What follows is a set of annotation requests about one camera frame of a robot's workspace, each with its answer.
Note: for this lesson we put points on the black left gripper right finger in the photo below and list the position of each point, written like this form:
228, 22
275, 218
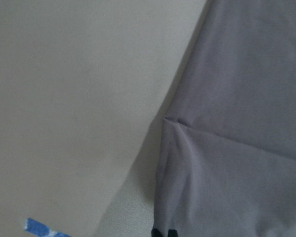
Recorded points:
172, 233

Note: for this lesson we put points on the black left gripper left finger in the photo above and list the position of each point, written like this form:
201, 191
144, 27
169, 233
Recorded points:
156, 233

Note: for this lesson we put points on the dark brown t-shirt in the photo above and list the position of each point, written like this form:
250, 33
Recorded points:
227, 165

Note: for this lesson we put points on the blue tape line lengthwise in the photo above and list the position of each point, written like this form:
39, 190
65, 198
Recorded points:
41, 230

